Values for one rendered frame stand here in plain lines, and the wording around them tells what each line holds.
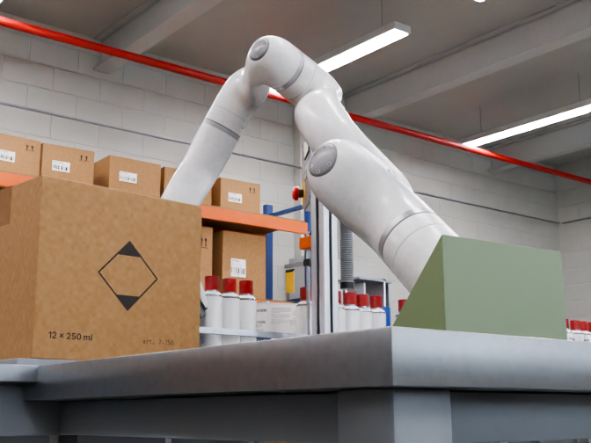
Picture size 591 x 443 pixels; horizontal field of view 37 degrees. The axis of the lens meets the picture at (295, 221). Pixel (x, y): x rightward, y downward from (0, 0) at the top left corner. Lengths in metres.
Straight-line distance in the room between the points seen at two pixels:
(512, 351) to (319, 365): 0.15
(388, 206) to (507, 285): 0.28
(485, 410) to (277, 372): 0.17
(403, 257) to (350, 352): 0.79
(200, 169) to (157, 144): 5.35
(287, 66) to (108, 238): 0.62
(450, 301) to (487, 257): 0.10
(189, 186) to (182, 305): 0.50
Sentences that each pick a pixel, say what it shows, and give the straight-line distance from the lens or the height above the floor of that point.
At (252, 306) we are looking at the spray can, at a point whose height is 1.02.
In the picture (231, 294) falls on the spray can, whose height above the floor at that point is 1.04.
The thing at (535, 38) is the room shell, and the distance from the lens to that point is 7.02.
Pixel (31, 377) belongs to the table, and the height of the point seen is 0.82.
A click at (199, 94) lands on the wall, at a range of 7.65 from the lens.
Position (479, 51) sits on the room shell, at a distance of 7.34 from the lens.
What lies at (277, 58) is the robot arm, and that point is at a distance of 1.81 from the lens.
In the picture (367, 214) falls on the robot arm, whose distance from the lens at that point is 1.49.
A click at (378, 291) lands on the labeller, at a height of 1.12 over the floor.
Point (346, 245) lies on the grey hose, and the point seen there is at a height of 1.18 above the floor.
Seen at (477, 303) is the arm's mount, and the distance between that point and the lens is 1.25.
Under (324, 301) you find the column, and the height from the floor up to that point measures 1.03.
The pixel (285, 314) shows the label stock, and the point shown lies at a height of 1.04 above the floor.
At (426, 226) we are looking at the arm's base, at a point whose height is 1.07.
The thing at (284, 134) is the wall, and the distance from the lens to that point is 8.10.
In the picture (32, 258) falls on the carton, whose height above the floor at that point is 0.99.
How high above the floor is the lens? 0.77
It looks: 12 degrees up
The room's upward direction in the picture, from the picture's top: straight up
